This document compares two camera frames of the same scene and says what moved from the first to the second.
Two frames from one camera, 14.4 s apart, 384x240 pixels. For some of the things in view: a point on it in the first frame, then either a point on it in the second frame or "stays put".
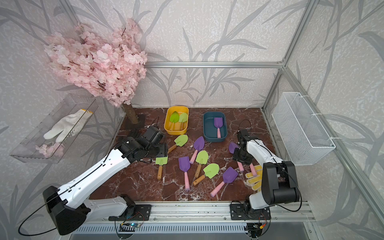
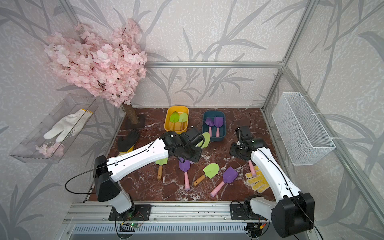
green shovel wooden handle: x=182 y=118 stays put
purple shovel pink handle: x=218 y=122 stays put
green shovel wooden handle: x=202 y=158 → x=207 y=137
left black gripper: x=164 y=147 → x=196 y=157
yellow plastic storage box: x=177 y=128 stays put
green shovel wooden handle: x=161 y=161 stays put
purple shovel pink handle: x=232 y=146 → x=210 y=121
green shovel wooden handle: x=210 y=171 stays put
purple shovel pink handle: x=229 y=176 stays put
